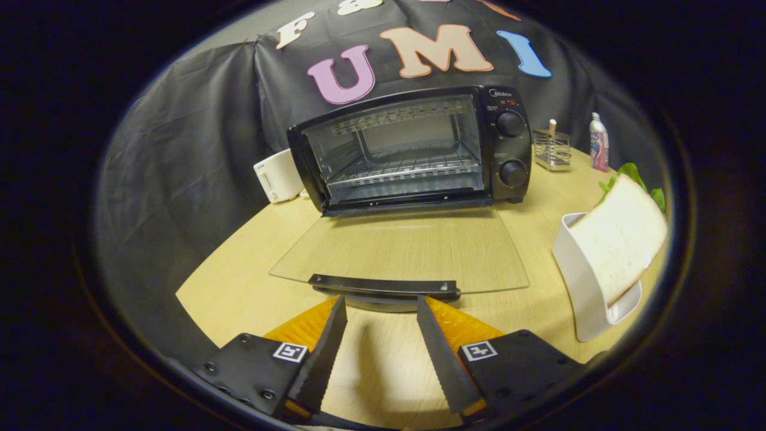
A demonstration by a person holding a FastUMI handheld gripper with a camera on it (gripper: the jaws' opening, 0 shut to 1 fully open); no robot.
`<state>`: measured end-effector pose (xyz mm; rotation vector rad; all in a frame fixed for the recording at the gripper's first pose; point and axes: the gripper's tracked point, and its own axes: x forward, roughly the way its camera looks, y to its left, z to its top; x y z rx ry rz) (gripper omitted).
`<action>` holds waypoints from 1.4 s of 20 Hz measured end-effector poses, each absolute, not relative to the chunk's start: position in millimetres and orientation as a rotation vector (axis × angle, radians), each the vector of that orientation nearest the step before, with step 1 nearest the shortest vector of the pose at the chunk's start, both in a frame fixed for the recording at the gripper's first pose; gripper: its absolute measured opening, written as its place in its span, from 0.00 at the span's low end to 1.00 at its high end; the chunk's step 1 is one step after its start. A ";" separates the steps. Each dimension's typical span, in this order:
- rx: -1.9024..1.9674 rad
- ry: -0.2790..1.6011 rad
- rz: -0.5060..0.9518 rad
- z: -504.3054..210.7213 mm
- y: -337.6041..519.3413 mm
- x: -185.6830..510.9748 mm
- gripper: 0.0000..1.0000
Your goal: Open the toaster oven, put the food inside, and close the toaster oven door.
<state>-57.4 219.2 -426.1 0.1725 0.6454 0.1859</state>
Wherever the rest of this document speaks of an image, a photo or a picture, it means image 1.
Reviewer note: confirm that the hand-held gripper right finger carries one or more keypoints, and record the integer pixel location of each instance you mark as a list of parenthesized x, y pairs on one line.
[(446, 359)]

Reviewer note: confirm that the white pink bottle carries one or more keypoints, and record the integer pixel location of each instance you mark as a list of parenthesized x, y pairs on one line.
[(598, 146)]

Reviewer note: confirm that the sandwich with lettuce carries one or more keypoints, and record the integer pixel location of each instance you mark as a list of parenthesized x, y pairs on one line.
[(616, 239)]

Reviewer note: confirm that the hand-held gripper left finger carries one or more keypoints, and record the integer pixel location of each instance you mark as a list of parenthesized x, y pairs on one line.
[(323, 359)]

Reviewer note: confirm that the white plastic tray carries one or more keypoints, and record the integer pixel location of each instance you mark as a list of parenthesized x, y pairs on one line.
[(577, 281)]

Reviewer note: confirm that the white bread toaster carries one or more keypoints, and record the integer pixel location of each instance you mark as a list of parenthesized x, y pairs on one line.
[(278, 176)]

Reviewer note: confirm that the wooden stick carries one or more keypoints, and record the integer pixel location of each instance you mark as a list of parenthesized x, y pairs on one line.
[(552, 127)]

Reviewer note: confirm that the black toaster oven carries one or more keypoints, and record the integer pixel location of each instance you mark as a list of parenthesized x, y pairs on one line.
[(508, 149)]

